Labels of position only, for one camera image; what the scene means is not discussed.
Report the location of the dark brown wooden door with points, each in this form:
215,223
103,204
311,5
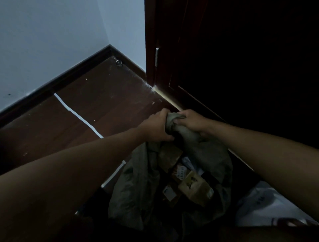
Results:
159,30

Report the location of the person's right forearm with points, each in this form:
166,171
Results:
274,157

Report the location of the green woven sack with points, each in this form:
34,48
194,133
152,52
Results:
134,189

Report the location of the white bag with red print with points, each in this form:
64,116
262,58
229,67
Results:
256,207

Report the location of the person's right hand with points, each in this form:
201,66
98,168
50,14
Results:
195,121

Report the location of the silver door hinge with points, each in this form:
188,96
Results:
156,56

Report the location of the dark baseboard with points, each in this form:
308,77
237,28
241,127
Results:
49,87

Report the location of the white floor strip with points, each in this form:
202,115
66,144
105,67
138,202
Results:
77,115

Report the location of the person's left forearm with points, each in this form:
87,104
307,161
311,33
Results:
62,179

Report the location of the metal floor door stopper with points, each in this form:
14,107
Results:
118,62

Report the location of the person's right leg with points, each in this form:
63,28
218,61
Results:
269,234

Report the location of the person's left hand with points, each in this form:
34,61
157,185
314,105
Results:
154,128

